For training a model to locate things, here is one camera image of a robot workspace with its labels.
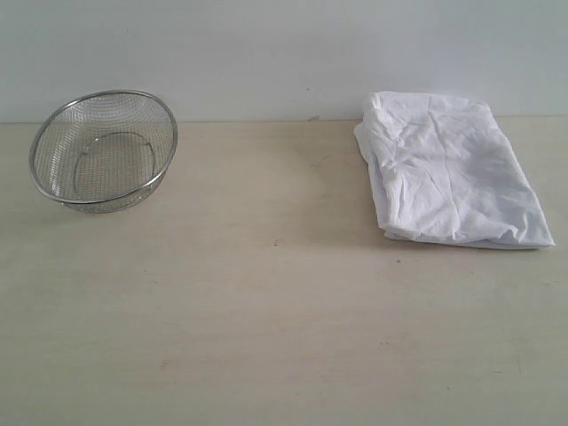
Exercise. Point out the white t-shirt red print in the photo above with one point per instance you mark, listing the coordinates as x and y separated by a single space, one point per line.
442 172

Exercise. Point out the metal wire mesh basket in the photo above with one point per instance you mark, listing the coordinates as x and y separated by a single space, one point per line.
104 152

